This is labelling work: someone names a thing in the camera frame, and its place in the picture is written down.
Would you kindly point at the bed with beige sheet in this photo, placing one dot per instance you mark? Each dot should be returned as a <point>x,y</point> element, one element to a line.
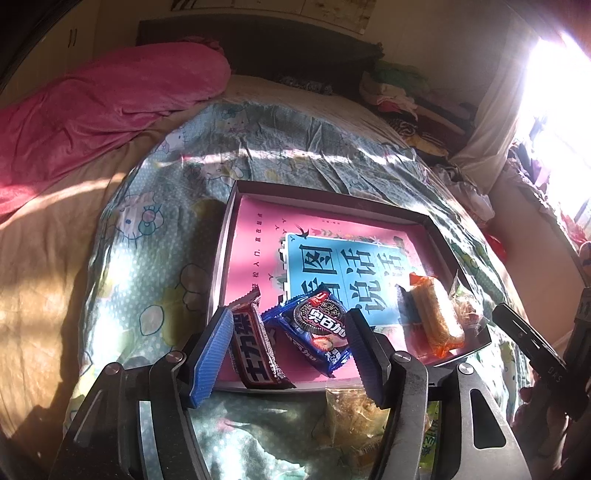
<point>46,258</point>

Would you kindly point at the clothes on windowsill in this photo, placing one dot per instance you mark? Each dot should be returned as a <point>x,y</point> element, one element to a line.
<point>531,161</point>

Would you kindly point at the blue cookie packet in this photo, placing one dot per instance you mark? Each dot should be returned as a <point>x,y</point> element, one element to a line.
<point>314,323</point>

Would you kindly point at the red plastic bag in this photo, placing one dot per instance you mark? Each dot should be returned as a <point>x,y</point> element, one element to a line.
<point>497,247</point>

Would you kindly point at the dark headboard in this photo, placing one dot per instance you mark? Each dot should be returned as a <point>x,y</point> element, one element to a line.
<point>277,50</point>

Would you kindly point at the clear bag of yellow snack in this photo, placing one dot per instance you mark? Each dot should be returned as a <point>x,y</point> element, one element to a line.
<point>355,410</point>

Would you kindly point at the orange cake packet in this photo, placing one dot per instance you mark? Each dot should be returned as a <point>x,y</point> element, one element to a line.
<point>434,318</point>

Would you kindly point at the beige curtain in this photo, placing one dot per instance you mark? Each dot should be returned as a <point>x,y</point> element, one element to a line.
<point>494,124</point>

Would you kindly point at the white plastic bag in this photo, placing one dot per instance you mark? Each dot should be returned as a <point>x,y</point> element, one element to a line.
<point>466,189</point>

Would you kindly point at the person's right hand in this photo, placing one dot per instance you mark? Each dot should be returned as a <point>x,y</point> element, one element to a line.
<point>535,415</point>

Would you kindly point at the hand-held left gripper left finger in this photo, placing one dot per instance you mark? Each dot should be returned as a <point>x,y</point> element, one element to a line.
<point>212,360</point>

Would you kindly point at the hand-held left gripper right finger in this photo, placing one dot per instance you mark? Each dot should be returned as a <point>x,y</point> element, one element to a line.
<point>369,360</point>

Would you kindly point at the dark cardboard box tray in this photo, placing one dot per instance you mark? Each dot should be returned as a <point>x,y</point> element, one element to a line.
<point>323,197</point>

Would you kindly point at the brown chocolate bar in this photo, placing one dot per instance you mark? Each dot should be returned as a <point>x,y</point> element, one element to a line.
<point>254,346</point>

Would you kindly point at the pink blanket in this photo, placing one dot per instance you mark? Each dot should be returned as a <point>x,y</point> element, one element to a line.
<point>92,106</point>

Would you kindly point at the wall painting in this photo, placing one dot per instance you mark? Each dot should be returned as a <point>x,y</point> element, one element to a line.
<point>277,11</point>

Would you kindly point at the pink book with blue label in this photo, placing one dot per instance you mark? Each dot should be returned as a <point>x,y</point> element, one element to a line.
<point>258,240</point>

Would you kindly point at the clear pastry packet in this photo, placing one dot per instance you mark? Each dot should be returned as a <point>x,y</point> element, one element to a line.
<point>468,309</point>

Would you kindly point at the dark patterned pillow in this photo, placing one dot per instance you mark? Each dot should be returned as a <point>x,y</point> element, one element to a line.
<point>304,85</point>

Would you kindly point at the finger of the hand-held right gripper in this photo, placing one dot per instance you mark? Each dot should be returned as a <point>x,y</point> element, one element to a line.
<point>582,332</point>
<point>521,334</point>

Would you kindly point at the pile of clothes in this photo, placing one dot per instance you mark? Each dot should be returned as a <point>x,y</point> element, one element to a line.
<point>397,99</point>

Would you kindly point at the green snack packet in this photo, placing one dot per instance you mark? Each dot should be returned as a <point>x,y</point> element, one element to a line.
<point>431,434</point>

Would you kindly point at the window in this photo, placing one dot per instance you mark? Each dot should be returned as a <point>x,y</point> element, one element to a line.
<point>568,115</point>

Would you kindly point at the white wardrobe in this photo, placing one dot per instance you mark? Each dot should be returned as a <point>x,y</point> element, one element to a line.
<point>78,32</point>

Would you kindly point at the cartoon printed quilt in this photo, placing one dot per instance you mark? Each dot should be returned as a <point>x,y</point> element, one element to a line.
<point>184,184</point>

